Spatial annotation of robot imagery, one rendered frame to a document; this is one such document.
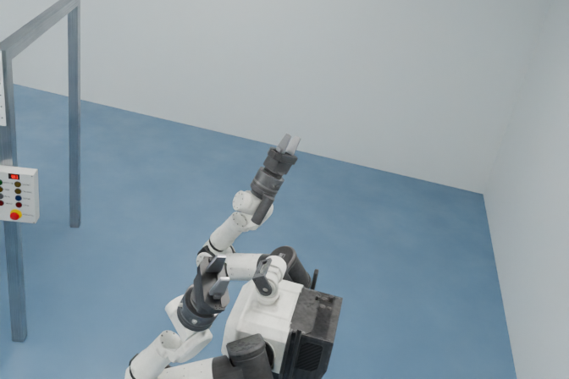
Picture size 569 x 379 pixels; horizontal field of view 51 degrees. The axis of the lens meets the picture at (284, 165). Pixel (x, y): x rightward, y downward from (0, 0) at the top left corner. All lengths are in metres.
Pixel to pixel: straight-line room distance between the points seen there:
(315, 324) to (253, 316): 0.17
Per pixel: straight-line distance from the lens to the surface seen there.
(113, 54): 6.14
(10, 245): 3.19
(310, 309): 1.72
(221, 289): 1.24
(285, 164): 1.85
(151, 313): 3.69
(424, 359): 3.78
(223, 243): 1.98
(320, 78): 5.53
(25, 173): 2.88
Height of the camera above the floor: 2.46
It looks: 27 degrees down
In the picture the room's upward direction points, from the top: 10 degrees clockwise
